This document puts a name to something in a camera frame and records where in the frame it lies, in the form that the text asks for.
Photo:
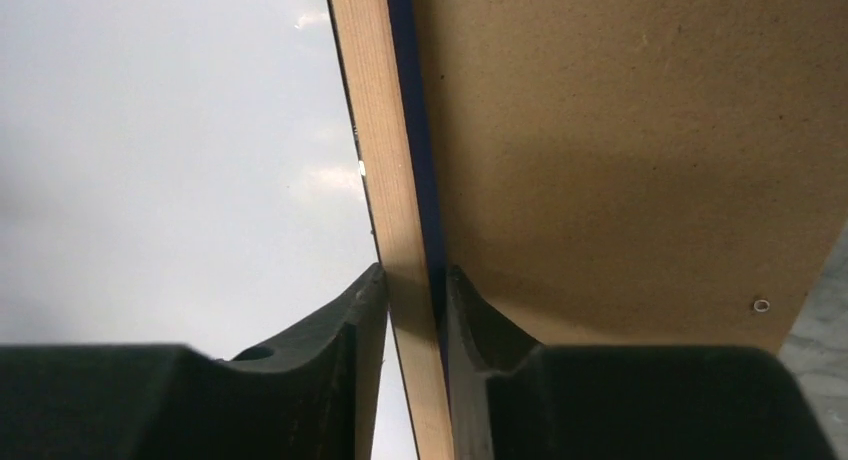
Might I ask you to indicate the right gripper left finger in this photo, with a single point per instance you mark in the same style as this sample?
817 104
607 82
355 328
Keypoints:
309 392

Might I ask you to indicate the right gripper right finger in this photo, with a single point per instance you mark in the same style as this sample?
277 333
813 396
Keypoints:
513 397

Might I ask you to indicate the brown cardboard backing board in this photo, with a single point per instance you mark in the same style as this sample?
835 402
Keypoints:
639 171

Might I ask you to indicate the brown wooden picture frame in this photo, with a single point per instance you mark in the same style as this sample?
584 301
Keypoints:
368 57

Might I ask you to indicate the glossy photo white borders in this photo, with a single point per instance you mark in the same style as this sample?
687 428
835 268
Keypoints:
174 172

